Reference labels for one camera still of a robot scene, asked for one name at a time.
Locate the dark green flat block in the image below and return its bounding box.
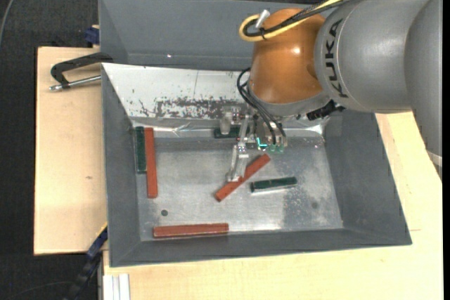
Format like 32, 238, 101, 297
249, 176, 299, 195
134, 126, 147, 174

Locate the grey metal bin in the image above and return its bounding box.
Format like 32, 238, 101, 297
97, 0, 413, 268

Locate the pale wood flat board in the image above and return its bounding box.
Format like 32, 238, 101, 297
33, 46, 110, 256

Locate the black cylinder on white bracket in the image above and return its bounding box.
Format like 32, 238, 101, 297
304, 100, 345, 122

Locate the red-brown flat block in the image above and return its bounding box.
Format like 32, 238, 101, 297
152, 222, 231, 240
143, 126, 159, 200
214, 152, 272, 203

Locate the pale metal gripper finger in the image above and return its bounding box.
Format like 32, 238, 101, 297
225, 143, 251, 183
218, 108, 244, 136

